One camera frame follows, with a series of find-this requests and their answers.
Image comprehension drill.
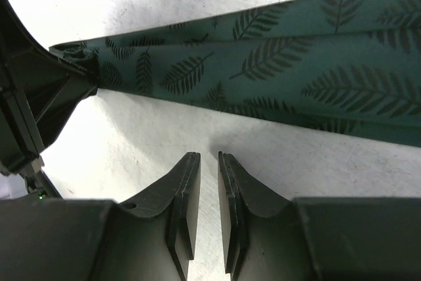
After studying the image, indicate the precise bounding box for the dark green tie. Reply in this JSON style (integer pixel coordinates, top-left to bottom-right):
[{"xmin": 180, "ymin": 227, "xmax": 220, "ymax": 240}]
[{"xmin": 50, "ymin": 0, "xmax": 420, "ymax": 147}]

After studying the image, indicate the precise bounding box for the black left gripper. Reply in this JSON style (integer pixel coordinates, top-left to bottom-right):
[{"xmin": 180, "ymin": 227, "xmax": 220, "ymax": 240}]
[{"xmin": 1, "ymin": 0, "xmax": 97, "ymax": 199}]

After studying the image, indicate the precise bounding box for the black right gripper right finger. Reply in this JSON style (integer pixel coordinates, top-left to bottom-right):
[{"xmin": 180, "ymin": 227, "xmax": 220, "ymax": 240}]
[{"xmin": 218, "ymin": 153, "xmax": 420, "ymax": 280}]

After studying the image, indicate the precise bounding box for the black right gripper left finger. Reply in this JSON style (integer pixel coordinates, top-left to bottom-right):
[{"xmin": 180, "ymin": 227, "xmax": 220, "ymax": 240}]
[{"xmin": 1, "ymin": 152, "xmax": 201, "ymax": 280}]

